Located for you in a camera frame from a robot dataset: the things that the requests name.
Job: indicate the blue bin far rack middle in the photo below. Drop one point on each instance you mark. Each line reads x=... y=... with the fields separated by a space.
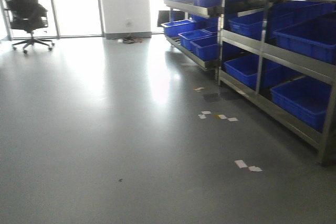
x=187 y=37

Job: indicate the blue bin rack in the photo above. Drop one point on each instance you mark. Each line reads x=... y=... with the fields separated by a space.
x=187 y=37
x=206 y=48
x=172 y=29

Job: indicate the blue bin far rack front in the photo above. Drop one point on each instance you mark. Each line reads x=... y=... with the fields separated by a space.
x=206 y=48

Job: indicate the blue bin far rack back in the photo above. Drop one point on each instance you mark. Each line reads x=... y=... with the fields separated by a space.
x=172 y=29

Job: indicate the blue bin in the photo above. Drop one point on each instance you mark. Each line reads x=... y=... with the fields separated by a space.
x=248 y=25
x=245 y=70
x=305 y=98
x=314 y=39

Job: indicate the steel shelving rack far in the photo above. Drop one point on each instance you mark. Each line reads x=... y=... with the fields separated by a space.
x=207 y=18

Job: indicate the steel shelving rack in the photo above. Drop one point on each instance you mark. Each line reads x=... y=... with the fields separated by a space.
x=207 y=18
x=324 y=141

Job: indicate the white paper floor marker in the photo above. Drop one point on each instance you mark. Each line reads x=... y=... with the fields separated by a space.
x=241 y=164

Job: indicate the steel shelving rack near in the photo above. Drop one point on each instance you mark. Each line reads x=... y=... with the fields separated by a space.
x=324 y=141

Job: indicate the blue bin bottom near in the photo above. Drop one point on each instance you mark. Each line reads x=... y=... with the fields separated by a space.
x=305 y=98

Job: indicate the blue bin middle near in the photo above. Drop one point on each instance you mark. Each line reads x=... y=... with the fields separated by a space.
x=314 y=39

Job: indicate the black office chair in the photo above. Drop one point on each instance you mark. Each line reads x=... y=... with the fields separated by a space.
x=28 y=15

